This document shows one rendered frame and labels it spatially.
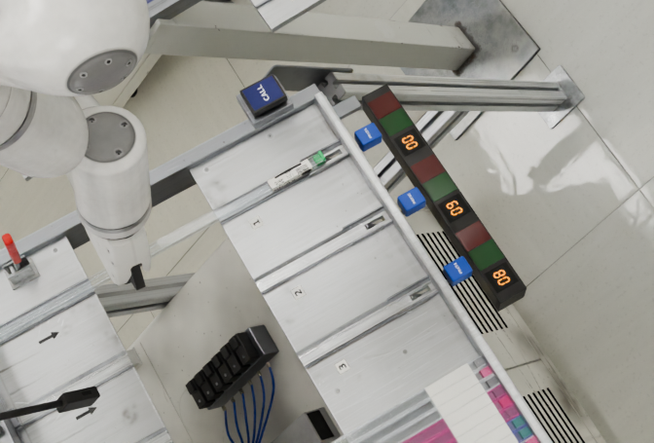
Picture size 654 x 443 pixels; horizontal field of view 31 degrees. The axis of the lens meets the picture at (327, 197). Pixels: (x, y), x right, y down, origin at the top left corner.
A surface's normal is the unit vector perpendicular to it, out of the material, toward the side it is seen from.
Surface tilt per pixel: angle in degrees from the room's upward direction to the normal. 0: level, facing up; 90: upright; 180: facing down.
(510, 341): 90
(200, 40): 90
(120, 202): 83
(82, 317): 45
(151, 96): 0
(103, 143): 55
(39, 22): 24
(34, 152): 95
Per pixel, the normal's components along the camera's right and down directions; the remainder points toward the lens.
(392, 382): -0.05, -0.40
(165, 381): -0.65, 0.05
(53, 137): 0.84, 0.46
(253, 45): 0.52, 0.76
